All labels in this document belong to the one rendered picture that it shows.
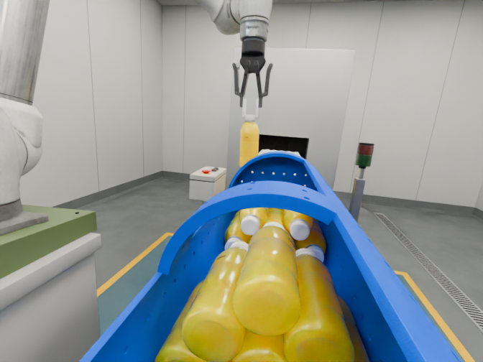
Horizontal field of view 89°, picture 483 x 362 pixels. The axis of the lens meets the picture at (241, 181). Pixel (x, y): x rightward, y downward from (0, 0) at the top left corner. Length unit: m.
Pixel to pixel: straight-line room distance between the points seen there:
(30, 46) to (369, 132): 4.81
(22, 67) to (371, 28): 4.99
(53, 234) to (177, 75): 5.04
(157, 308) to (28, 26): 0.75
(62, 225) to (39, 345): 0.25
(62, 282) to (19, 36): 0.60
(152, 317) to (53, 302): 0.40
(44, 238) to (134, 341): 0.40
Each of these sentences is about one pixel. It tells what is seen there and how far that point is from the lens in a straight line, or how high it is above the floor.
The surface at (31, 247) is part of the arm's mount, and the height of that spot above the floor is 1.03.
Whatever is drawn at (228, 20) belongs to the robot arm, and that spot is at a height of 1.64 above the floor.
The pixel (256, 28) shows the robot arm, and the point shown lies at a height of 1.58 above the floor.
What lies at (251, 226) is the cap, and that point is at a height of 1.09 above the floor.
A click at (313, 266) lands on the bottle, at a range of 0.35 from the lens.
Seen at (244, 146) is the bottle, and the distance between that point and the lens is 0.84.
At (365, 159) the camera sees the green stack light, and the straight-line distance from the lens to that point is 1.19.
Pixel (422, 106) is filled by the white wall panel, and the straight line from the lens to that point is 5.37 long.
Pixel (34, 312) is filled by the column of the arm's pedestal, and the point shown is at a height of 0.90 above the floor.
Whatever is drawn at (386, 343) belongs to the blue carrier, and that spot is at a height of 1.08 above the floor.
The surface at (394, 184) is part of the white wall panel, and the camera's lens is 5.36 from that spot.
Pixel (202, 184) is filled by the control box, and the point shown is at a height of 1.07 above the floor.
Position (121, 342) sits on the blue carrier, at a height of 1.09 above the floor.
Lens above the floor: 1.31
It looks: 13 degrees down
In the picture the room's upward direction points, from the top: 4 degrees clockwise
